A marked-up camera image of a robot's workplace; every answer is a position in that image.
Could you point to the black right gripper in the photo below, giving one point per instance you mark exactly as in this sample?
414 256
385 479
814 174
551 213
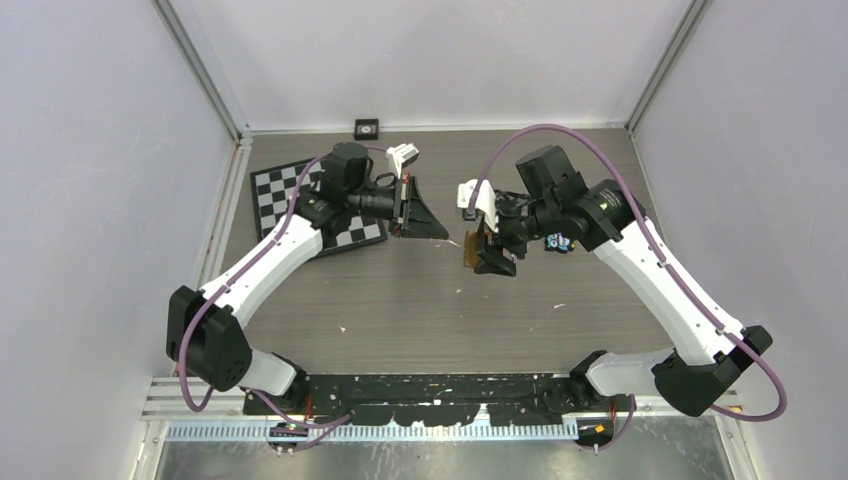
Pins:
517 249

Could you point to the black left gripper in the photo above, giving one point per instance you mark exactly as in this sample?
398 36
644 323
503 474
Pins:
411 217

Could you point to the brass padlock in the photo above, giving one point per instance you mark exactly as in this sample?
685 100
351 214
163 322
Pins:
471 258

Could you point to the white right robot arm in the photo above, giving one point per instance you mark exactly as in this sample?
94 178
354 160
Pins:
710 349

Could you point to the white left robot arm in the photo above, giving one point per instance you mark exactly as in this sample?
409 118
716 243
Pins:
206 326

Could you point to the small black square box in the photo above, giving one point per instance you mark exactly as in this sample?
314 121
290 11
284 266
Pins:
366 129

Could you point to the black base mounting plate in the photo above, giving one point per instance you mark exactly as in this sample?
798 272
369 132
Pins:
436 400

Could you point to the black white chessboard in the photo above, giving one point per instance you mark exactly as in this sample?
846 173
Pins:
272 188

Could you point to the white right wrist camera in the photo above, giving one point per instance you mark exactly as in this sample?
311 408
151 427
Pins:
476 203

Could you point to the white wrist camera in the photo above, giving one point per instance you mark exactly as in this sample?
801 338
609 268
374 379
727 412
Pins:
400 156
476 203

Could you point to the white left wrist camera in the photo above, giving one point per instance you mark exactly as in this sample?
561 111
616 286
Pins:
400 156

